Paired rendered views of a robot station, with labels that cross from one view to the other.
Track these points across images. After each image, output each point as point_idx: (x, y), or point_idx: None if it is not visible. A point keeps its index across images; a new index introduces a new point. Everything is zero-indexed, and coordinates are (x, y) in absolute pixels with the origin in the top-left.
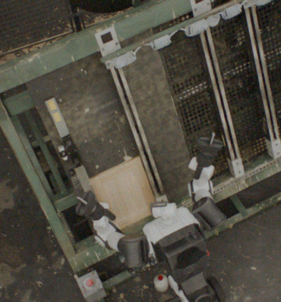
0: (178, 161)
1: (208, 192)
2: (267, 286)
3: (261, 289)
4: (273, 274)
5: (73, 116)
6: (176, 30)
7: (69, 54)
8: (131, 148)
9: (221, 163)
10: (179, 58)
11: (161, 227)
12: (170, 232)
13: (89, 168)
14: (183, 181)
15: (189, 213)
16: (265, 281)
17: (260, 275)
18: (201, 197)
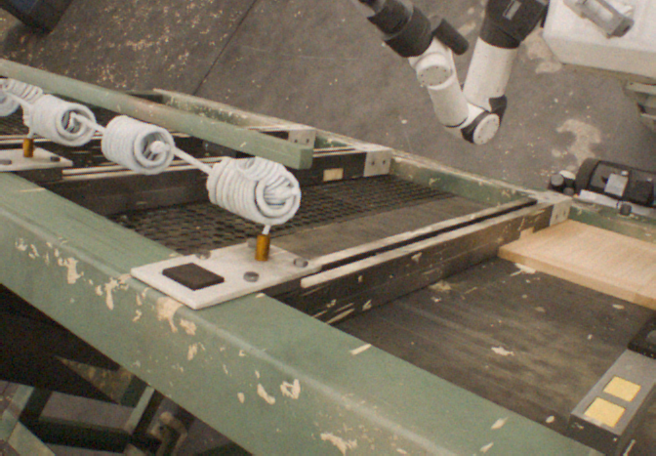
0: (437, 214)
1: (469, 72)
2: (517, 145)
3: (527, 147)
4: (492, 152)
5: (558, 375)
6: (84, 117)
7: (350, 360)
8: (495, 266)
9: (380, 181)
10: (181, 228)
11: (636, 11)
12: None
13: (644, 317)
14: (470, 208)
15: (551, 10)
16: (510, 153)
17: (507, 165)
18: (492, 52)
